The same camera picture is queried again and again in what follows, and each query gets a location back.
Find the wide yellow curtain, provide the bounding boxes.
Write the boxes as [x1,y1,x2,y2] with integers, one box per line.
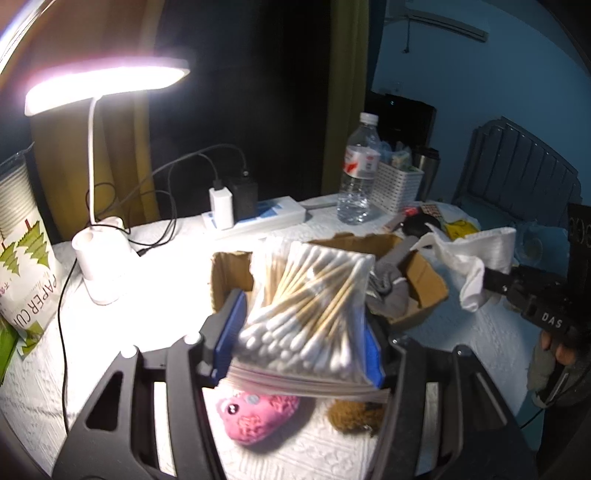
[30,0,163,228]

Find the white charger plug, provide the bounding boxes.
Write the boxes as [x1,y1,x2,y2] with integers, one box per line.
[209,186,235,230]

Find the grey socks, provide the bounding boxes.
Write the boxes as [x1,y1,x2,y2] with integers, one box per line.
[367,237,419,325]

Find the steel thermos cup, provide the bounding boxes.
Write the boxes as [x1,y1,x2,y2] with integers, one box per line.
[412,147,441,202]

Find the black power adapter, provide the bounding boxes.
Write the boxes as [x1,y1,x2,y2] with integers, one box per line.
[229,171,259,223]

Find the black lamp cable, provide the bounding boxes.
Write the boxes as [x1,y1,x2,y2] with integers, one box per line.
[56,249,149,409]

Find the grey slatted chair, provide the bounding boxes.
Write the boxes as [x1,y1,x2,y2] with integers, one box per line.
[451,117,583,232]

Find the narrow teal curtain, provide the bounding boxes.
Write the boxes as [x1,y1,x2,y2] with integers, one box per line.
[366,0,385,95]

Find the bag of cotton swabs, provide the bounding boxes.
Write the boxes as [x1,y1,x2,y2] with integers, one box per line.
[228,240,394,401]

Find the pink plush toy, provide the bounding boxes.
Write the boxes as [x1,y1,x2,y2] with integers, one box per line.
[216,392,301,446]

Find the light blue plastic bag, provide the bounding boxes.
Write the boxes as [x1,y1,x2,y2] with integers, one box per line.
[515,220,570,266]

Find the white desk lamp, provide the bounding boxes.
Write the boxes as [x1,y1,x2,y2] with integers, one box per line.
[24,58,191,306]

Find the cardboard box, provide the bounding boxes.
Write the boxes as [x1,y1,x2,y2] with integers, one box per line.
[211,233,450,329]

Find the clear water bottle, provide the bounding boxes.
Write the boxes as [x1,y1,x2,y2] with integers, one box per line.
[337,112,382,226]

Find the green paper cup pack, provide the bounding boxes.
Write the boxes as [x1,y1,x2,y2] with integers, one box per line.
[0,322,20,389]

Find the white cloth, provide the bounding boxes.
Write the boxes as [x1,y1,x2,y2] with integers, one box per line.
[409,226,517,313]

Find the white air conditioner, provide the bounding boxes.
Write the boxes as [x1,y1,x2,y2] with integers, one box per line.
[388,8,490,45]

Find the white power strip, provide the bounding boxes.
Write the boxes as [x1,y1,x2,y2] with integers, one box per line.
[202,196,308,239]

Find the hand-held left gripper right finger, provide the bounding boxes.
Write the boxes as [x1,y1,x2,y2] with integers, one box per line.
[365,318,539,480]

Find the narrow yellow curtain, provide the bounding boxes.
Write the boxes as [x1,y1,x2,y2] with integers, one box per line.
[320,0,370,200]

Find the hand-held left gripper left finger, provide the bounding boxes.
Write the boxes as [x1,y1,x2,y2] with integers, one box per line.
[52,288,250,480]

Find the brown plush toy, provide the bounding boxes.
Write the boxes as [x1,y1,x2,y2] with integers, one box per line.
[327,399,387,435]

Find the white woven basket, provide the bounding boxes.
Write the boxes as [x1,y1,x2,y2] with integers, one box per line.
[371,159,425,214]

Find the black charger cable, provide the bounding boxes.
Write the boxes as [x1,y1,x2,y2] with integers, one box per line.
[86,143,248,259]

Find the black round pouch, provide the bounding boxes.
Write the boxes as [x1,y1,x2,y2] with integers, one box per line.
[400,215,442,239]

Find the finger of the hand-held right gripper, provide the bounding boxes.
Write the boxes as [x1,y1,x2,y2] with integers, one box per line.
[482,268,525,297]

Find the person's right hand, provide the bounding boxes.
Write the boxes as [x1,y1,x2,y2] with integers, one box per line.
[540,330,581,366]

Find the white paper cup pack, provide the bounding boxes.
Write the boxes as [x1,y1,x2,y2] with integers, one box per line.
[0,142,62,359]

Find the yellow snack packet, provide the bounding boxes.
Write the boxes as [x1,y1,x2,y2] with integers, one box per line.
[442,219,482,241]

